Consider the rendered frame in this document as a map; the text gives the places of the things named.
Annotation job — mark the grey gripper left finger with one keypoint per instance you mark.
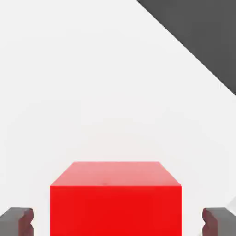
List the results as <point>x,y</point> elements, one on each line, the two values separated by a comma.
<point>13,222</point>

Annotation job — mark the small red cube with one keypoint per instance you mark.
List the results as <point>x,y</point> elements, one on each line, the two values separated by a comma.
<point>115,204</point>

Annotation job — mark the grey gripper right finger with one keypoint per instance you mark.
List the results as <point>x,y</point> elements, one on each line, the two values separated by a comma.
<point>220,223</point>

